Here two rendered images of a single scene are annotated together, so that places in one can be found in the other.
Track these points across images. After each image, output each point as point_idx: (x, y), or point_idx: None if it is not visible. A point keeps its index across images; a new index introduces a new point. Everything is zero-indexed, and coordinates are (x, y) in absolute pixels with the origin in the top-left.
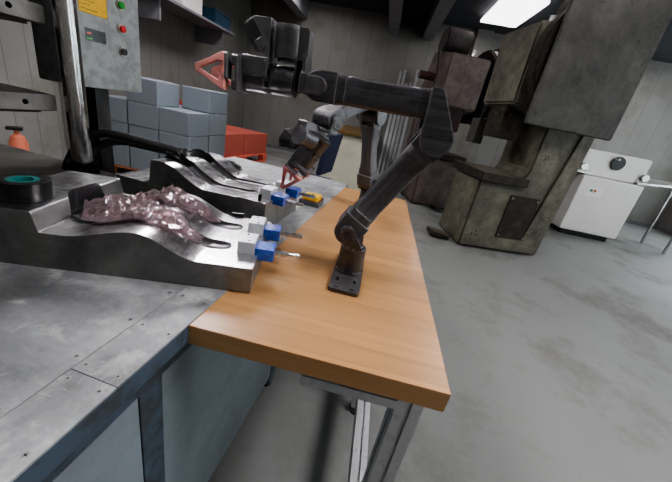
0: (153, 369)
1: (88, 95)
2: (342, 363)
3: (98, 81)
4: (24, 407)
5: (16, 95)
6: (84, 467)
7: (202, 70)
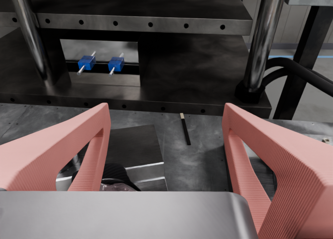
0: None
1: (312, 11)
2: None
3: None
4: None
5: (216, 22)
6: None
7: (89, 145)
